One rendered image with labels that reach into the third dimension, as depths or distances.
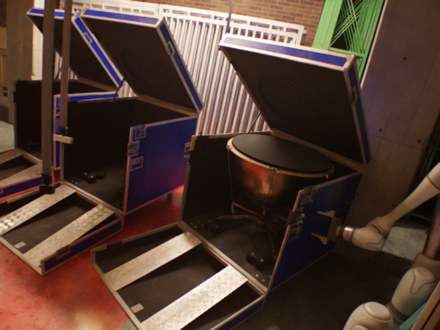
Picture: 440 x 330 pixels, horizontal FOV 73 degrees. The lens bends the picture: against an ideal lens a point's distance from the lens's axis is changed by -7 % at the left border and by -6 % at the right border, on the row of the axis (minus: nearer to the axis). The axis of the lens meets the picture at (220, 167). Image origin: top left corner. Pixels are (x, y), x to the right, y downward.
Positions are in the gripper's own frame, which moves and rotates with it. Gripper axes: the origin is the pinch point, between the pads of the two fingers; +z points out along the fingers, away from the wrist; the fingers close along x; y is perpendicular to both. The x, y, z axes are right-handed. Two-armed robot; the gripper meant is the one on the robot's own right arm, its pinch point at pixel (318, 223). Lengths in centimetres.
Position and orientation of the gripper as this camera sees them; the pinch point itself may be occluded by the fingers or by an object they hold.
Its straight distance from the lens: 196.4
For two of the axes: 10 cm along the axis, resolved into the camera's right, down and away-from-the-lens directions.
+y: -6.6, -1.7, -7.3
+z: -7.1, -1.8, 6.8
